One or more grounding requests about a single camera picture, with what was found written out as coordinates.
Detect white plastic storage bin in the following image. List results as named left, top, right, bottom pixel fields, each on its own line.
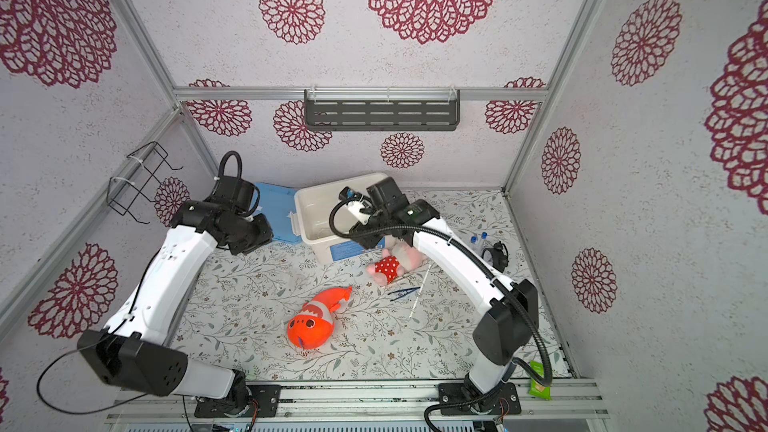
left=289, top=172, right=387, bottom=265

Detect blue plastic tweezers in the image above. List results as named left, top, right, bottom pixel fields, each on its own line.
left=388, top=287, right=421, bottom=302

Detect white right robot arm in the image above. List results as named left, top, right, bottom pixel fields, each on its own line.
left=328, top=176, right=553, bottom=396

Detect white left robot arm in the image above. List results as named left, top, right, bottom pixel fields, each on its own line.
left=77, top=175, right=273, bottom=416

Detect pink plush pig toy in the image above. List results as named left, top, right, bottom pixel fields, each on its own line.
left=366, top=242, right=426, bottom=287

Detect blue plastic lid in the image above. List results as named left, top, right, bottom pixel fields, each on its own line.
left=256, top=183, right=302, bottom=244

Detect orange plush fish toy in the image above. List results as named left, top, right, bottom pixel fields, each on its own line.
left=286, top=287, right=353, bottom=350

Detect green snack packet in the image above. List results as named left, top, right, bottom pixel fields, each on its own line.
left=528, top=361, right=551, bottom=401

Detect black wire wall rack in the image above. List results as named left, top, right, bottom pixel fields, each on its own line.
left=105, top=140, right=183, bottom=225

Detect dark grey wall shelf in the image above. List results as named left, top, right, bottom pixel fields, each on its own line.
left=304, top=89, right=461, bottom=132

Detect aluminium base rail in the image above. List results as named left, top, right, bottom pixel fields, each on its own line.
left=104, top=378, right=610, bottom=426

